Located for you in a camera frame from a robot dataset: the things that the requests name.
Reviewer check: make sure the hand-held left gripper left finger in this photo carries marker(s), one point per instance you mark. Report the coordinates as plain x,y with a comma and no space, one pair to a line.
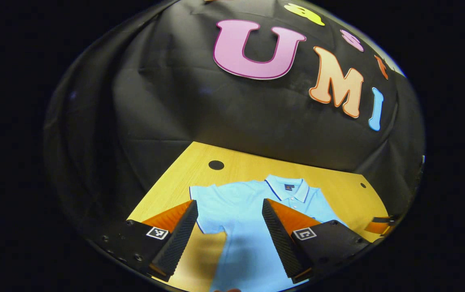
177,243

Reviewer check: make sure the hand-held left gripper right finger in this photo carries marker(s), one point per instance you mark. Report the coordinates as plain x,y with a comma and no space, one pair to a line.
281,239

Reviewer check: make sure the light blue polo T-shirt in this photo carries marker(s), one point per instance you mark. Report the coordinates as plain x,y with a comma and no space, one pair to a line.
240,202

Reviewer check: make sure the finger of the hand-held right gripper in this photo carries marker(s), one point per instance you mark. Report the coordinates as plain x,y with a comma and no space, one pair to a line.
378,226

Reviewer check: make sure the black backdrop cloth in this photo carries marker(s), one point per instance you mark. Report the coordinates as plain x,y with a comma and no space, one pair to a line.
175,101

